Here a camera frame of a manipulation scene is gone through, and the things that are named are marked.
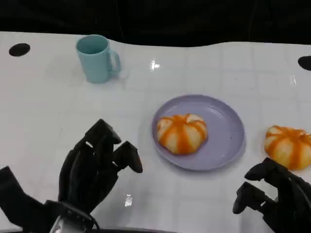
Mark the orange and white bread roll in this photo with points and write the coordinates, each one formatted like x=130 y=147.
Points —
x=289 y=145
x=182 y=133

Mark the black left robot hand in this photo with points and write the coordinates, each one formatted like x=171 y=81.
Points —
x=85 y=174

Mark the lilac plate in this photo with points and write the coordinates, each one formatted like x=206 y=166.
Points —
x=223 y=136

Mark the pale green mug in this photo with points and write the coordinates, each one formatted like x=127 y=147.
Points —
x=93 y=63

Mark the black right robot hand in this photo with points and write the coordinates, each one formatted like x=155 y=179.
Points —
x=291 y=194

